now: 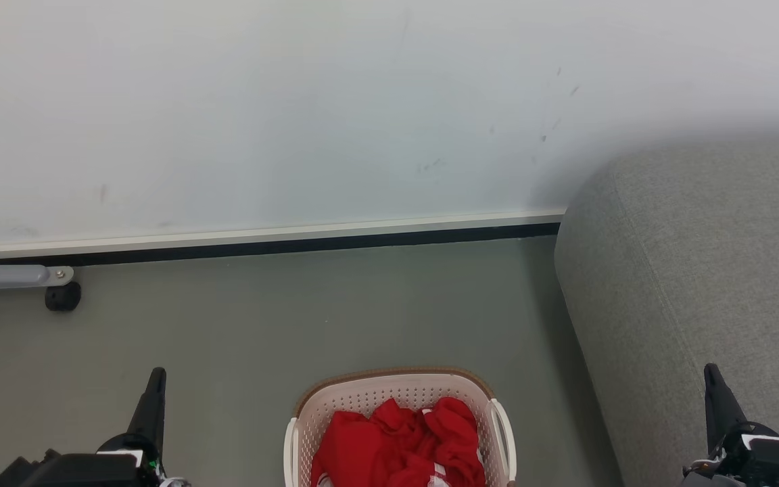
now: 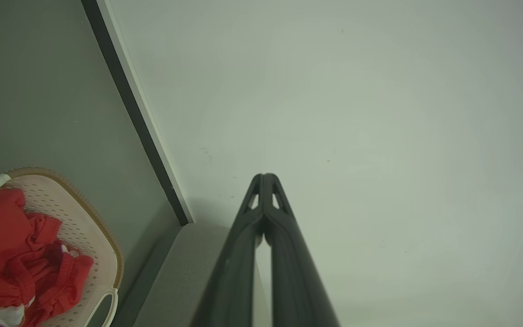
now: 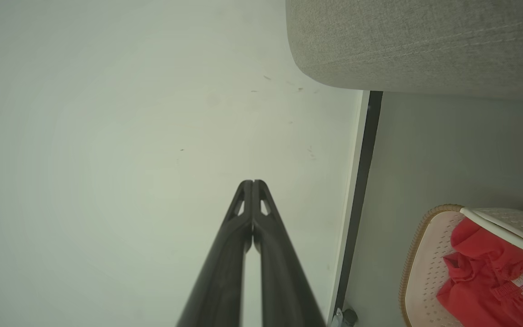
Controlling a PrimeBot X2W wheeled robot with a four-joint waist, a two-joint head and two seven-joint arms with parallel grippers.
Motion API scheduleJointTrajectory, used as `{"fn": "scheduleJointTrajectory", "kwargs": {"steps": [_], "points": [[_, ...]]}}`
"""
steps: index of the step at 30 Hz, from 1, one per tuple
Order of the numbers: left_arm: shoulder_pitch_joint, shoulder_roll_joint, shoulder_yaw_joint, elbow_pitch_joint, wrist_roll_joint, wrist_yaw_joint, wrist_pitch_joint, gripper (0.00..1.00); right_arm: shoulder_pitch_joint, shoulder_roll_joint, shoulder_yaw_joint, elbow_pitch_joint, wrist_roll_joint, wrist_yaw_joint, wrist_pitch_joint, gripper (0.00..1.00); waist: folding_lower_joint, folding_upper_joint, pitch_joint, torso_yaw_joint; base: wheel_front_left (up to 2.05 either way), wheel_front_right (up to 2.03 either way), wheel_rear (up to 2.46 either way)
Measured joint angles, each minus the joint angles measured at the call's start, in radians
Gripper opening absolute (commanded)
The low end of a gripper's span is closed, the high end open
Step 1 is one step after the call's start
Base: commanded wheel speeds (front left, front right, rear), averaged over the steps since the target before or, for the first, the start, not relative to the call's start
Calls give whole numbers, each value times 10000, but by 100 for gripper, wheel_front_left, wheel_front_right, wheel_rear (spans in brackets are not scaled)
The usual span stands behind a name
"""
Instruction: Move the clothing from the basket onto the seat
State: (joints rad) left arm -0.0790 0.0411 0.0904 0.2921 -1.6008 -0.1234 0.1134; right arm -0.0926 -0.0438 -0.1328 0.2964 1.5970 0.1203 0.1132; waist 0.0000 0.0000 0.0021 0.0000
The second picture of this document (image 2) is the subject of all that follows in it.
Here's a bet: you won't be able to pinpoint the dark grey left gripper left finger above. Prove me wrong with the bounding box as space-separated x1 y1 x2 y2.
192 173 264 327

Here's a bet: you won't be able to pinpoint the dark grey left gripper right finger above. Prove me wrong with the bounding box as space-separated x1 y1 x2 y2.
262 173 340 327

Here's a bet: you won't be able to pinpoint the red clothes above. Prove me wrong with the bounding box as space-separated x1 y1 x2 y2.
0 188 94 327

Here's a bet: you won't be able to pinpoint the white perforated laundry basket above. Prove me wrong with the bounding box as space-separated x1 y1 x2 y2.
0 167 124 327

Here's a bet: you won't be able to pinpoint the white and black baseboard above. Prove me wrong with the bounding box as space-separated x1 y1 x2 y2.
81 0 195 226

